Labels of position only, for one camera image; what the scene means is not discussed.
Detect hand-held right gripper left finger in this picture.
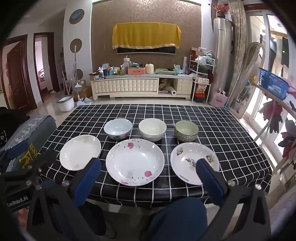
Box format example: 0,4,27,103
26,158,102,241

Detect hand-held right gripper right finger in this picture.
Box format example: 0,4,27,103
196,159,271,241

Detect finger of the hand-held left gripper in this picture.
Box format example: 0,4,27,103
0,140,30,163
0,149,58,189

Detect white plate brown flowers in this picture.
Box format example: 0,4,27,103
170,142,220,185

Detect plain white plate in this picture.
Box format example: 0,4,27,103
59,135,101,171

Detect white plate pink petals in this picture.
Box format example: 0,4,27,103
106,138,165,186

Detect white bowl floral outside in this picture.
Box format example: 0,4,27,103
104,118,133,140

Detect black cloth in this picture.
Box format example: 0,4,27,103
0,108,31,141

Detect person's right leg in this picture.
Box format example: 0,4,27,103
143,197,209,241

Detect green patterned bowl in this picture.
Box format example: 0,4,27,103
174,120,199,142

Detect white mop bucket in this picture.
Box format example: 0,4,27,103
56,95,75,112

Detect brown wooden door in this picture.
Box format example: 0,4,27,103
0,35,38,111

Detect plain cream bowl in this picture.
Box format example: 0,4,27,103
138,118,167,142

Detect cardboard boxes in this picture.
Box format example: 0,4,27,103
72,80,93,102

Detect pink bag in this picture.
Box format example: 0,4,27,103
210,90,228,108

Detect black checked tablecloth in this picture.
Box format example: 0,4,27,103
38,104,273,206

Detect red hanging garment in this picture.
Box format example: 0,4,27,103
262,101,284,133

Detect white mop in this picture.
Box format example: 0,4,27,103
69,45,85,98

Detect cream tv cabinet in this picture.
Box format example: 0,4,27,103
91,75,194,101

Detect wooden drying rack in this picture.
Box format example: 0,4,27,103
253,82,296,186

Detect white shelf rack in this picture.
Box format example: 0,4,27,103
188,47,216,104

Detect blue plastic basket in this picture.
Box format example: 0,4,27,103
258,67,291,101

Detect pink box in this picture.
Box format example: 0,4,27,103
127,67,146,75

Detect white standing air conditioner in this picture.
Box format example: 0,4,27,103
213,18,234,95

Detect patterned curtain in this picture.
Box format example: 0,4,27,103
229,0,250,112

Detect black television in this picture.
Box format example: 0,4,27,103
116,45,177,55

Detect yellow cloth cover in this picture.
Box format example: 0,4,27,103
112,22,181,50

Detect vase of red flowers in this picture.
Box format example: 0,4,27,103
213,3,231,18

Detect brown door frame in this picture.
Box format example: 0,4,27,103
33,32,61,104

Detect round wall decor blue centre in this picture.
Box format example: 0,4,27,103
69,9,85,25

